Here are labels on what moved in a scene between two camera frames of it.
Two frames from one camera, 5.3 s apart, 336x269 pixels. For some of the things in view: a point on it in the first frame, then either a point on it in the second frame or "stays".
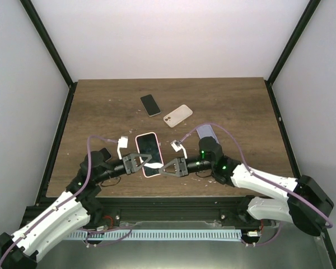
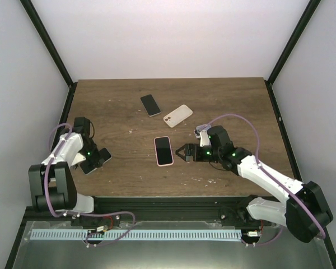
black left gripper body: [116, 173] to [93, 151]
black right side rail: [282, 129] stays
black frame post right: [311, 9] stays
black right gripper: [178, 174] to [189, 153]
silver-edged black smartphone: [150, 105] stays
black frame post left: [33, 17] stays
